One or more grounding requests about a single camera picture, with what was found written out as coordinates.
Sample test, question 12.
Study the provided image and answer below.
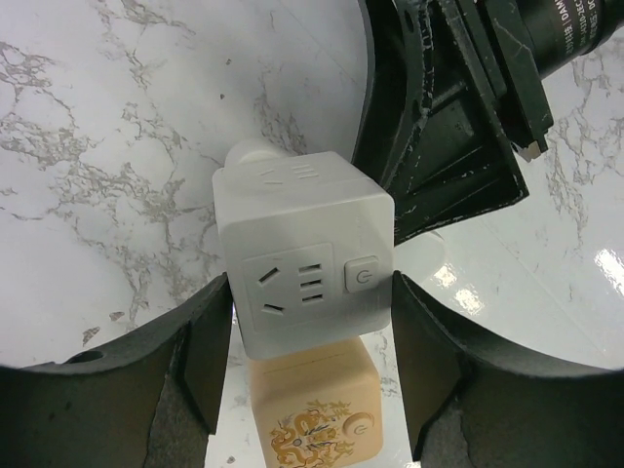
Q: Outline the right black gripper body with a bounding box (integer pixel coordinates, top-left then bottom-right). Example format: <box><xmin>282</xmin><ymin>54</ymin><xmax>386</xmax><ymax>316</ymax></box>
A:
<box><xmin>439</xmin><ymin>1</ymin><xmax>623</xmax><ymax>161</ymax></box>

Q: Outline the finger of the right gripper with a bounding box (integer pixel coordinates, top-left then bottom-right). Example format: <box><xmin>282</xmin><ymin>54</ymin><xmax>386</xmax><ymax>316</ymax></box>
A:
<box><xmin>353</xmin><ymin>1</ymin><xmax>528</xmax><ymax>244</ymax></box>

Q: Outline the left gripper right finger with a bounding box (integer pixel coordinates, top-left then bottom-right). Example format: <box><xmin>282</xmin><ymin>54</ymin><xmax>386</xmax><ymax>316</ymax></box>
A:
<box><xmin>392</xmin><ymin>273</ymin><xmax>623</xmax><ymax>467</ymax></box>

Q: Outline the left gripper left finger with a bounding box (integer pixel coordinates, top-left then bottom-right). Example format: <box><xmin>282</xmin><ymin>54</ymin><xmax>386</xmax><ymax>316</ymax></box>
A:
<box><xmin>1</xmin><ymin>276</ymin><xmax>233</xmax><ymax>467</ymax></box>

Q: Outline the beige cube plug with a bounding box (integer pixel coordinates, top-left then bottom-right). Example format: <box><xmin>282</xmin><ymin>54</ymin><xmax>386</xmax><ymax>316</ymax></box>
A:
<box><xmin>249</xmin><ymin>337</ymin><xmax>383</xmax><ymax>467</ymax></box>

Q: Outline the white cube socket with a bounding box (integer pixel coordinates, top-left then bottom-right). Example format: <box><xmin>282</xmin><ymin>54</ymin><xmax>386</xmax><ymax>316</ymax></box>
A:
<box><xmin>213</xmin><ymin>139</ymin><xmax>395</xmax><ymax>360</ymax></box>

